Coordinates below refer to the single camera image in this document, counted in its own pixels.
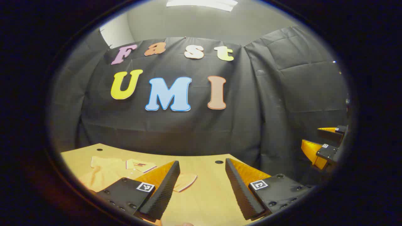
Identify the ceiling light panel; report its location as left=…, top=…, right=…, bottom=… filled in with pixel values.
left=166, top=0, right=238, bottom=12

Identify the black backdrop cloth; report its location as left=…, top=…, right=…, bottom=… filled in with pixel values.
left=50, top=27, right=349, bottom=186

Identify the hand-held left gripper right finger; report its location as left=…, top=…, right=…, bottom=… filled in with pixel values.
left=225, top=158, right=314, bottom=221

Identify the orange T-shirt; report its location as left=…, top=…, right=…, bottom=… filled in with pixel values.
left=78, top=156, right=198, bottom=193

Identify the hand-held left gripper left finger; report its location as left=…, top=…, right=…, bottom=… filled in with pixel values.
left=96, top=161, right=181, bottom=221

